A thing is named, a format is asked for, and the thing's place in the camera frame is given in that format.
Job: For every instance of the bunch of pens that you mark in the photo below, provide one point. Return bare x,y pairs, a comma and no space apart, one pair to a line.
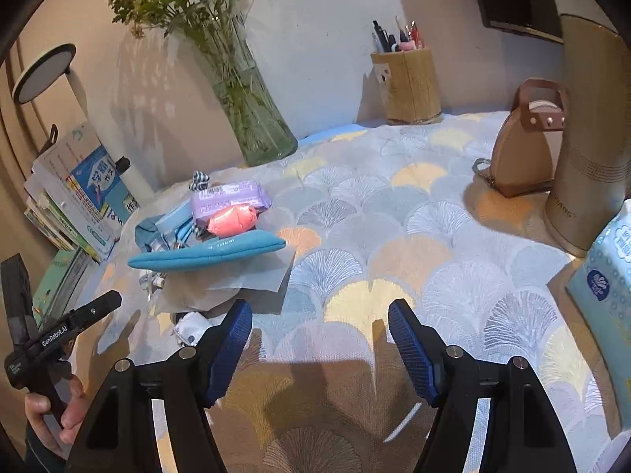
394,37

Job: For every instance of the fan-patterned tablecloth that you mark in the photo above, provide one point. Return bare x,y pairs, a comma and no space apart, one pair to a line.
394,236

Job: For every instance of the row of upright books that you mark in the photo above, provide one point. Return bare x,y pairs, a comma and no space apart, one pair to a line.
84,192

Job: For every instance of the brown leather handbag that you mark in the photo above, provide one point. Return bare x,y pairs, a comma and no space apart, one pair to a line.
522,152

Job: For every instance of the person's left hand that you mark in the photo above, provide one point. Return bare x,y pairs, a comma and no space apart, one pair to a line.
74,406

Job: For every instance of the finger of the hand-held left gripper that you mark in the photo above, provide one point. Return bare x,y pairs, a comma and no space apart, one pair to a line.
98,307

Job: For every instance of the white desk lamp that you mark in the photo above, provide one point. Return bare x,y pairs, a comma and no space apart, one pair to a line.
44,74

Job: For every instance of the gingham scrunchie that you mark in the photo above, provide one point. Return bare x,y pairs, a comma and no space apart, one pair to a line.
199,181

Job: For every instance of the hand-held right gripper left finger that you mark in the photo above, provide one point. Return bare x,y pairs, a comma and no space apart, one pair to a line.
229,350

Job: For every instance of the purple tissue packet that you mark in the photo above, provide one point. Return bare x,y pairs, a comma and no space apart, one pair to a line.
231,199

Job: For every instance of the light blue cloth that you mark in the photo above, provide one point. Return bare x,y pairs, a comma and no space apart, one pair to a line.
170,224

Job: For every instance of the stack of flat green books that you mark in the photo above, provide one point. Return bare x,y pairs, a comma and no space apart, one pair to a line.
61,281

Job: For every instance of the light blue tissue pack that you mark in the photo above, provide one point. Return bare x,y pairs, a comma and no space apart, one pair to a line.
609,276

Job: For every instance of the teal fabric pouch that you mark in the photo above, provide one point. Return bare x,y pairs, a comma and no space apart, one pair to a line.
212,255

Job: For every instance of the cardboard pen holder with pens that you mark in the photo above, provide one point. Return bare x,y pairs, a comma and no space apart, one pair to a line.
409,88

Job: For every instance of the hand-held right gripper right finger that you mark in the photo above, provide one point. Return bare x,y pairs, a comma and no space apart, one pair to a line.
411,350

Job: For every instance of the pink soft bundle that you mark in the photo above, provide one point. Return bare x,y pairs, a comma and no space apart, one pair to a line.
230,220

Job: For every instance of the ribbed glass vase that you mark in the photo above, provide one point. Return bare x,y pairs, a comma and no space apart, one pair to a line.
256,113

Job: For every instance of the black binder clip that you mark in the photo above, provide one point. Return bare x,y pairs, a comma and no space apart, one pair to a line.
52,137

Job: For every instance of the white paper sheet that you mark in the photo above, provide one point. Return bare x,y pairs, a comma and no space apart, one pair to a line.
246,283

